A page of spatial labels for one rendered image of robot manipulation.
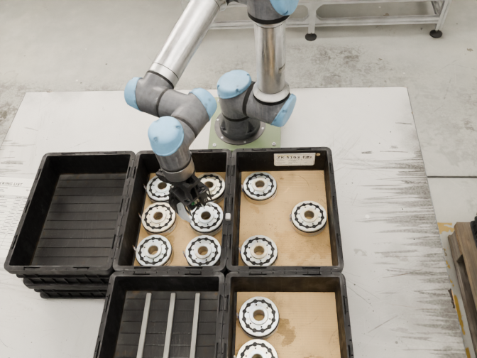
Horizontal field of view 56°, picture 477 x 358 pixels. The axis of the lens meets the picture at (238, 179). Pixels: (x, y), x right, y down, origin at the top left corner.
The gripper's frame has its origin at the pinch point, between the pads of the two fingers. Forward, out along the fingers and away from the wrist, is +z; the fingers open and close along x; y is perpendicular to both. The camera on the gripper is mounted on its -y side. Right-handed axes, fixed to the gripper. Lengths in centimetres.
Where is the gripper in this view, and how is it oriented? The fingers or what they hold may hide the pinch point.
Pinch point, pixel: (192, 209)
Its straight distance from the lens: 124.3
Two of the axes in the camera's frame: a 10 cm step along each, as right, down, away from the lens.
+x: 7.3, -6.0, 3.1
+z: 1.2, 5.7, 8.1
